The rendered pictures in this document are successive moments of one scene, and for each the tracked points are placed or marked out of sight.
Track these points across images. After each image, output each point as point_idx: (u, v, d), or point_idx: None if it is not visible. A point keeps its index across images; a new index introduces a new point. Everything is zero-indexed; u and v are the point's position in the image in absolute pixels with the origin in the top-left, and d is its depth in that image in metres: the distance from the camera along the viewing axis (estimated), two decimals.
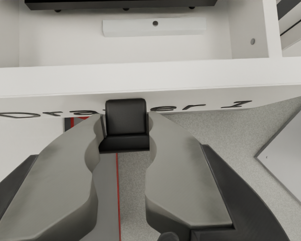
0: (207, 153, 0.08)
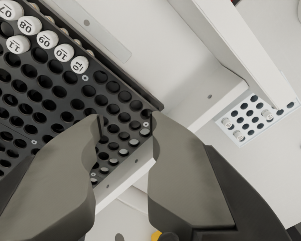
0: (210, 154, 0.08)
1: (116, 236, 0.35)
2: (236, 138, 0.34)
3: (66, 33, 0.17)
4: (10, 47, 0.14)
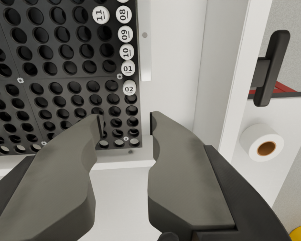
0: (210, 154, 0.08)
1: None
2: (131, 83, 0.18)
3: None
4: (96, 13, 0.15)
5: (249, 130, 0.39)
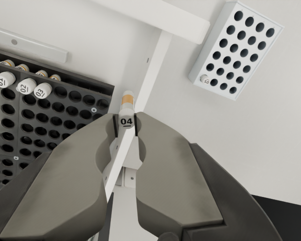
0: (196, 152, 0.09)
1: None
2: (17, 84, 0.18)
3: None
4: None
5: None
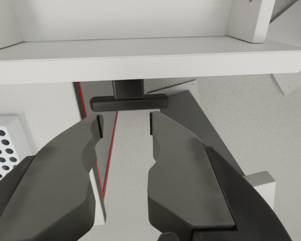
0: (210, 154, 0.08)
1: None
2: None
3: None
4: None
5: None
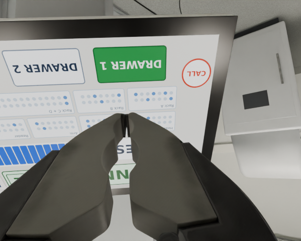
0: (188, 151, 0.09)
1: None
2: None
3: None
4: None
5: None
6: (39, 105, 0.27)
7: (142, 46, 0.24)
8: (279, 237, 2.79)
